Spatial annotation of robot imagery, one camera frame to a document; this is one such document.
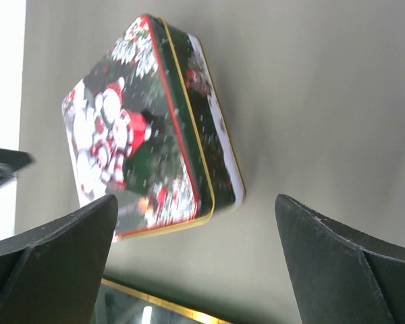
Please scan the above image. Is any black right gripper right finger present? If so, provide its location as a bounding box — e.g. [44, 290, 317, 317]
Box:
[275, 194, 405, 323]

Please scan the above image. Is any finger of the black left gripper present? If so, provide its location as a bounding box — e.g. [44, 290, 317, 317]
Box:
[0, 148, 34, 187]

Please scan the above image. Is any black gold-rimmed tray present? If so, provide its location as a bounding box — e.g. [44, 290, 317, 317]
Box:
[90, 277, 227, 324]

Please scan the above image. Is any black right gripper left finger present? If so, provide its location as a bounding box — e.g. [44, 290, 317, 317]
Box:
[0, 195, 118, 323]

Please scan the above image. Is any dark green cookie tin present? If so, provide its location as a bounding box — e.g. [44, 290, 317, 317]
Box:
[162, 20, 245, 210]

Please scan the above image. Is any gold tin lid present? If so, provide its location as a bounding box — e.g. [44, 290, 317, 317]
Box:
[61, 14, 215, 241]

